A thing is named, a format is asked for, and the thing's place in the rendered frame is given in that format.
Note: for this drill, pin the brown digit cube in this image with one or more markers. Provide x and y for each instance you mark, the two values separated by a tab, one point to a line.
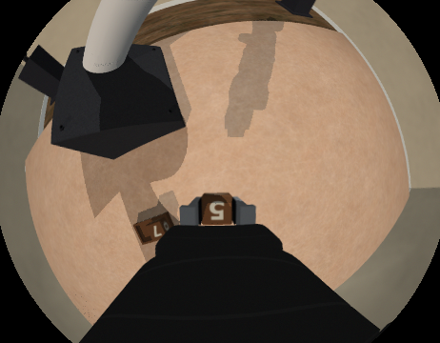
216	208
158	228

